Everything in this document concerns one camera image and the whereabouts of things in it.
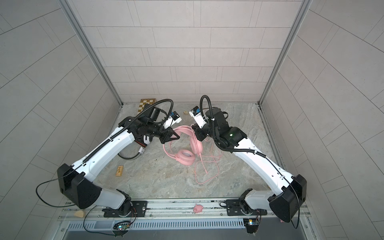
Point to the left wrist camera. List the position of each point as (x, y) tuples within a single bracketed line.
[(174, 118)]

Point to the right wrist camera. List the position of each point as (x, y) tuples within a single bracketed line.
[(196, 114)]

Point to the pink pig toy centre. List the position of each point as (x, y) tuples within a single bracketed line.
[(198, 209)]

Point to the circuit board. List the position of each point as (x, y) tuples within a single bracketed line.
[(122, 226), (251, 225)]

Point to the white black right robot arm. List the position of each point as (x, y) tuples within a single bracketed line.
[(288, 192)]

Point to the left metal corner post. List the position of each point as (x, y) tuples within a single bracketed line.
[(88, 47)]

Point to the right metal corner post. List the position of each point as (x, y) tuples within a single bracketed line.
[(304, 7)]

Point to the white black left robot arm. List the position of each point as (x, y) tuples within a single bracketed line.
[(76, 180)]

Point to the right circuit board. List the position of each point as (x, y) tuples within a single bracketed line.
[(251, 225)]

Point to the left circuit board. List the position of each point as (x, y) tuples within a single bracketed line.
[(122, 226)]

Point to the wooden domino block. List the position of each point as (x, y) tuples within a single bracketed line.
[(119, 171)]

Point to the wooden chess board box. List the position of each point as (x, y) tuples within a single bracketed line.
[(144, 102)]

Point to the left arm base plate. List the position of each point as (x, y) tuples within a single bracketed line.
[(138, 208)]

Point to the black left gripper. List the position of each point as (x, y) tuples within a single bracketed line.
[(168, 135)]

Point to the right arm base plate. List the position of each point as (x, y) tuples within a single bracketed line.
[(240, 208)]

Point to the white black headphones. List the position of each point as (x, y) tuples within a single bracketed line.
[(143, 141)]

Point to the tan object on rail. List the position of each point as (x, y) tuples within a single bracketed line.
[(80, 214)]

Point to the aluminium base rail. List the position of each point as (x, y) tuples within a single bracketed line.
[(167, 209)]

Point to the metal corner post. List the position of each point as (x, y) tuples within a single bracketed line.
[(304, 7), (88, 47)]

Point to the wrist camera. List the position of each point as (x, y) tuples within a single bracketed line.
[(196, 114), (174, 118)]

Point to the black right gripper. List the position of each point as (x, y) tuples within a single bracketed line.
[(200, 136)]

